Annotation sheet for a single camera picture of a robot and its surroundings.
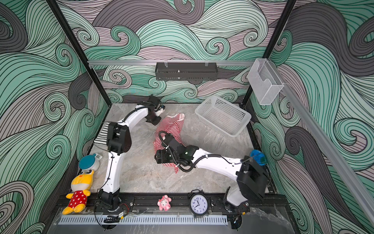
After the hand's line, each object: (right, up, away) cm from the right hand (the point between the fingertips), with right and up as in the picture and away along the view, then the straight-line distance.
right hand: (159, 157), depth 77 cm
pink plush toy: (+3, -21, -5) cm, 22 cm away
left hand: (-7, +20, +26) cm, 33 cm away
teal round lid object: (-47, -7, +14) cm, 49 cm away
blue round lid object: (+57, -1, +6) cm, 57 cm away
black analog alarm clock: (+21, -21, -5) cm, 30 cm away
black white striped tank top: (-44, +7, +22) cm, 50 cm away
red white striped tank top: (+3, +16, +28) cm, 32 cm away
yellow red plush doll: (-41, -14, -3) cm, 43 cm away
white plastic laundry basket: (+44, +23, +35) cm, 61 cm away
